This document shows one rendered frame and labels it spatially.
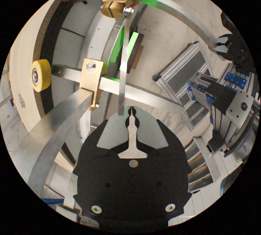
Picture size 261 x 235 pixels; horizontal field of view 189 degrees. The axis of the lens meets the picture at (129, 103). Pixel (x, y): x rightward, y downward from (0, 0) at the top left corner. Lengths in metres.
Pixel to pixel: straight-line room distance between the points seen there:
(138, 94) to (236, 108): 0.36
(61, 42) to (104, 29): 0.21
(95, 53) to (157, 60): 0.80
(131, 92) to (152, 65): 0.88
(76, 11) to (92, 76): 0.32
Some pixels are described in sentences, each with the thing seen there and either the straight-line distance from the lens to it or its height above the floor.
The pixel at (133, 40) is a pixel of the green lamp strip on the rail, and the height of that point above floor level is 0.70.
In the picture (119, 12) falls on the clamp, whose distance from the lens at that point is 0.19.
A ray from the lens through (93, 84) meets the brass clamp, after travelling 0.19.
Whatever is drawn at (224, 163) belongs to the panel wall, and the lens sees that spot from 2.73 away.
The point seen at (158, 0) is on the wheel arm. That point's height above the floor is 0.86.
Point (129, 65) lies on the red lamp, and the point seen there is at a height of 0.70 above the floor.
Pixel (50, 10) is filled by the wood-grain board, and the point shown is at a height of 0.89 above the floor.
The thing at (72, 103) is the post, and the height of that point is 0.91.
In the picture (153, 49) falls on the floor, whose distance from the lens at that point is 1.06.
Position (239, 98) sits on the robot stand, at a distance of 0.40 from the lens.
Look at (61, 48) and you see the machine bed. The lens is 0.37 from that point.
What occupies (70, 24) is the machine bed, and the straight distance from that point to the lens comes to 0.39.
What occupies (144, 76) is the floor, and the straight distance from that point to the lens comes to 1.03.
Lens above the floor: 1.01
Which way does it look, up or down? 63 degrees down
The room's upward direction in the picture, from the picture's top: 179 degrees counter-clockwise
